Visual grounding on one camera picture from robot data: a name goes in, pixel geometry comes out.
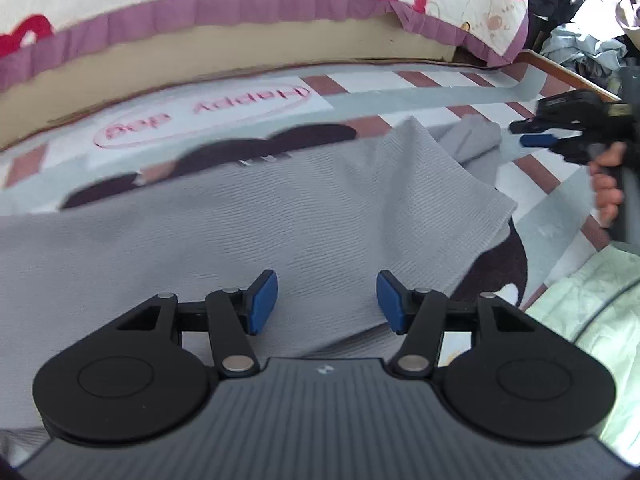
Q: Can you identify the wooden bed frame board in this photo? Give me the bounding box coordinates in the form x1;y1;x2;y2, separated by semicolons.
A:
516;49;622;104

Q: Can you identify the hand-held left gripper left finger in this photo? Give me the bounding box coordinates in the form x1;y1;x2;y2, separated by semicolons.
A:
116;268;279;377

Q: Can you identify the striped printed rug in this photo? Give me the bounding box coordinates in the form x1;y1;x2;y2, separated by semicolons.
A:
0;56;623;312

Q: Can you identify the light green quilted mat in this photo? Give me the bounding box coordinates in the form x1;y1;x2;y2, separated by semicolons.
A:
519;241;640;467

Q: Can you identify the pile of loose clothes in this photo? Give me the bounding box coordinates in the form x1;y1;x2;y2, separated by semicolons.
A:
520;0;640;67

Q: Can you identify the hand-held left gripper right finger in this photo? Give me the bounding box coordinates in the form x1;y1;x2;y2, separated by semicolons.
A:
375;269;537;379

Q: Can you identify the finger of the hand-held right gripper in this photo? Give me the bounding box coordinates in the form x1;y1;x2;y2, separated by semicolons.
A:
508;118;547;135
519;132;592;164

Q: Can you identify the grey knit garment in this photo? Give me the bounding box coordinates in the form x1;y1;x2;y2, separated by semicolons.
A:
0;115;519;433

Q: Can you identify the person's right hand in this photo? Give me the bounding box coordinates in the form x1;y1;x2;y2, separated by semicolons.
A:
589;141;627;229

